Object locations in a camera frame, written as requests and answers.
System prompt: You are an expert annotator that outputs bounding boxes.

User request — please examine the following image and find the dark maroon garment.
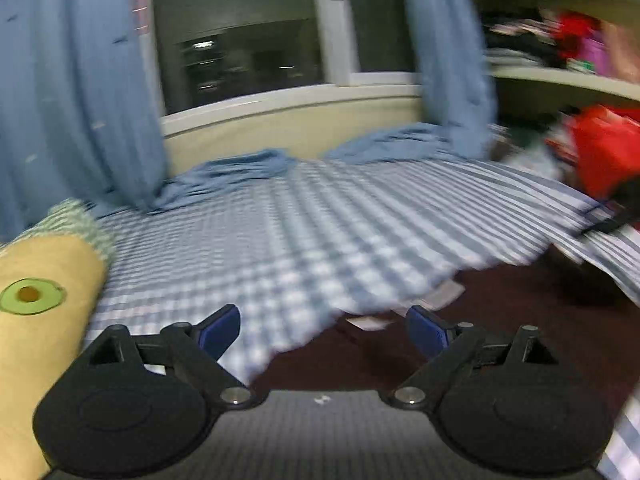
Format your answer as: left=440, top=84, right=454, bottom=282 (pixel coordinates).
left=247, top=259, right=640, bottom=403

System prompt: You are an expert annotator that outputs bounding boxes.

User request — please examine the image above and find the white framed window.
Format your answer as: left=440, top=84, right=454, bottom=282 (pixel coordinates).
left=131, top=0, right=427, bottom=137

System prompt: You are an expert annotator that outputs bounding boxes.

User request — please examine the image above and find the white curved shelf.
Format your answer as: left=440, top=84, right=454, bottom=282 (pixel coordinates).
left=459, top=0, right=640, bottom=113

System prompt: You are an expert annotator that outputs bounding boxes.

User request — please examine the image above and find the yellow avocado print bolster pillow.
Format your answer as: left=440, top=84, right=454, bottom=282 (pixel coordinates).
left=0, top=237, right=111, bottom=480

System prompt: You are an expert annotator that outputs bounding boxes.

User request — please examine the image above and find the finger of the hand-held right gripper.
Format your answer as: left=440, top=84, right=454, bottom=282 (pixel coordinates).
left=575, top=195, right=640, bottom=238

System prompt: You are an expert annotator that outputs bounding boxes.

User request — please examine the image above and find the blue checked bed sheet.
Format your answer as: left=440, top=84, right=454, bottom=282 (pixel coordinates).
left=82, top=152, right=640, bottom=480

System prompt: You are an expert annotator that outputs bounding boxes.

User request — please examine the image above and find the pile of dark clothes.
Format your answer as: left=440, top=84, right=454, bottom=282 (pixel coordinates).
left=484, top=16, right=571, bottom=69

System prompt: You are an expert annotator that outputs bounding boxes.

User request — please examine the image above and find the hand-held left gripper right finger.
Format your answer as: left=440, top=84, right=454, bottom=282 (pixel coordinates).
left=387, top=305, right=561, bottom=411

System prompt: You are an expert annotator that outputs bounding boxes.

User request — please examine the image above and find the red shopping bag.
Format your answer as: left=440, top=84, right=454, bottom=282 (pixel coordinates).
left=544, top=104, right=640, bottom=201

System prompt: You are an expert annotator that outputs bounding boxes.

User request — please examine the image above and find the pink bag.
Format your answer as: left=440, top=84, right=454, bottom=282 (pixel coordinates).
left=579, top=34, right=612, bottom=77

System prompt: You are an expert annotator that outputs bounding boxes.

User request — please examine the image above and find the red clothing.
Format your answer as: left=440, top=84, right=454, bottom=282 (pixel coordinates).
left=549, top=9, right=602, bottom=62

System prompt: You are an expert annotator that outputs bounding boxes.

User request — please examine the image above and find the green checked pillow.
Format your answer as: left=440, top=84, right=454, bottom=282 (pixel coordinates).
left=42, top=198, right=117, bottom=263

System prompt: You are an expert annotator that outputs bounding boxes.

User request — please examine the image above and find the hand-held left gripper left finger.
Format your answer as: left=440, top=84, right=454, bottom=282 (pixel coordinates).
left=75, top=304, right=258, bottom=411

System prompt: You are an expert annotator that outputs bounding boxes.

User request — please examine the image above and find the blue star curtain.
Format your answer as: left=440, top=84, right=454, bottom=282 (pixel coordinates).
left=0, top=0, right=298, bottom=243
left=322, top=0, right=498, bottom=167

